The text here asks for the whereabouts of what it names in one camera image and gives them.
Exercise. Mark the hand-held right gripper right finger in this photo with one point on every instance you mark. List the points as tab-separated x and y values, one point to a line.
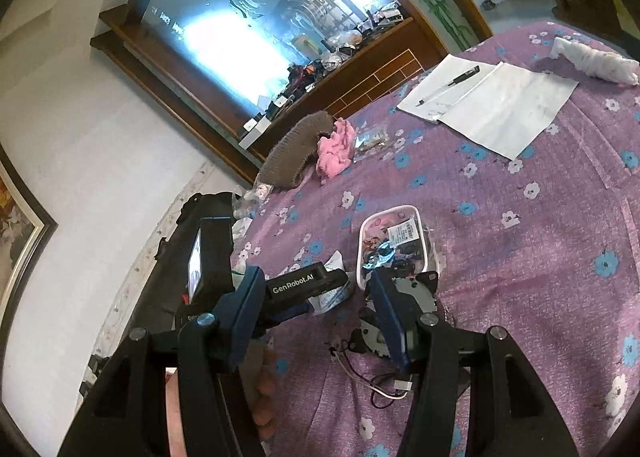
390	322

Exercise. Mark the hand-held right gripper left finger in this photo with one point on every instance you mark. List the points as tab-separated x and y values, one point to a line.
245	317

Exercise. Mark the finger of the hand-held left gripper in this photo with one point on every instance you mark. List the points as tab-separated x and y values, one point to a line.
282	319
305	284

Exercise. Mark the white packet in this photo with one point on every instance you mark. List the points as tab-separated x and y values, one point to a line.
330	299

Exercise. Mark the black blower fan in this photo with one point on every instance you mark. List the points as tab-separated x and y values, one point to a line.
422	294

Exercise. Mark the person's left hand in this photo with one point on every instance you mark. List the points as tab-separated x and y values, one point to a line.
267	387

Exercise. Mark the clear plastic bag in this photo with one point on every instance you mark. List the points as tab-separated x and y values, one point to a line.
250	197

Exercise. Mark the clear plastic container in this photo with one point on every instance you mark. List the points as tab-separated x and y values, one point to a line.
400	232

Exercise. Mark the grey brown sock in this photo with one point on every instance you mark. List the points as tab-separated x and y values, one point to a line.
292	152

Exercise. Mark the pink fluffy cloth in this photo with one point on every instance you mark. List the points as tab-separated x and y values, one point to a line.
335	149

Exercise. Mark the purple floral tablecloth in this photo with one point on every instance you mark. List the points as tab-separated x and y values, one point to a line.
525	262

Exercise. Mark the small clear packet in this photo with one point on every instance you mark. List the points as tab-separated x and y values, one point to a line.
372	141

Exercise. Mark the wooden cabinet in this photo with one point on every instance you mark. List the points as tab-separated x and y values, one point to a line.
380	82

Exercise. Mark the wood framed glass partition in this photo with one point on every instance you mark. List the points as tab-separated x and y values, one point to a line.
225	37

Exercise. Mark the white paper sheet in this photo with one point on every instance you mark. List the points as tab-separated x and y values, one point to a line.
447	69
515	107

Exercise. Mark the black pen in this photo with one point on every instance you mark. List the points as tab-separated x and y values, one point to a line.
462	77

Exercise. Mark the white fluffy sock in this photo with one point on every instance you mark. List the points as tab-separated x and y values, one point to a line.
595	62

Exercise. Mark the framed wall picture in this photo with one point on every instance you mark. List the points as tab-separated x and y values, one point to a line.
20	237

